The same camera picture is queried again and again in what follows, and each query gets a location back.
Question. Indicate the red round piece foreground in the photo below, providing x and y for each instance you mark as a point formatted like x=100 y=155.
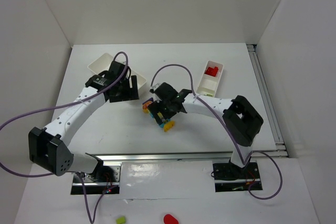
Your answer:
x=169 y=219

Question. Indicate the teal and green lego stack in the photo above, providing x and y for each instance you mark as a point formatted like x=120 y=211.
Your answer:
x=157 y=117

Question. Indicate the red lego brick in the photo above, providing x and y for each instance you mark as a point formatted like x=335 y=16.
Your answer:
x=213 y=71
x=209 y=71

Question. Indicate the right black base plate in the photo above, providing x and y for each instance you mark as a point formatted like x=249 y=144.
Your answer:
x=228 y=178

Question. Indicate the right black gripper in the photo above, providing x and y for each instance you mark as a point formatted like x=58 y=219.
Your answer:
x=156 y=114

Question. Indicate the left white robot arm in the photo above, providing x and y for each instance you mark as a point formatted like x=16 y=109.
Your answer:
x=48 y=147

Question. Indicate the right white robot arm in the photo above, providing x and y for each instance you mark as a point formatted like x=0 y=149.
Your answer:
x=237 y=116

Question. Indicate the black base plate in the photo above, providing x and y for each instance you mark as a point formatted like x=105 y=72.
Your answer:
x=106 y=178
x=228 y=178

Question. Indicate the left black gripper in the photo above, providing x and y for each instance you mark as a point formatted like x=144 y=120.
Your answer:
x=128 y=94

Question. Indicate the green lego on foreground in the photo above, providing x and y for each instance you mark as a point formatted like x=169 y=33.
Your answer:
x=121 y=220

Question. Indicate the right white divided container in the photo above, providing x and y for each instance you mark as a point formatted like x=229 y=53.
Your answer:
x=209 y=84

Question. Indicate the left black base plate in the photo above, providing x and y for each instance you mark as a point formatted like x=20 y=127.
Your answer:
x=106 y=178

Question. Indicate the aluminium rail front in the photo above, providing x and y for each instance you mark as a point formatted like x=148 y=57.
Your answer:
x=119 y=159

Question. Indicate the aluminium rail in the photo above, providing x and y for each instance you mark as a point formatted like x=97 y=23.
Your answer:
x=119 y=159
x=273 y=122

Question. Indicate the orange sun round lego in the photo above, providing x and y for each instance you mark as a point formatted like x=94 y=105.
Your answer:
x=145 y=105

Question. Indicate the aluminium rail right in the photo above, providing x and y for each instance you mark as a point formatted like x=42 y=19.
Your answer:
x=273 y=122

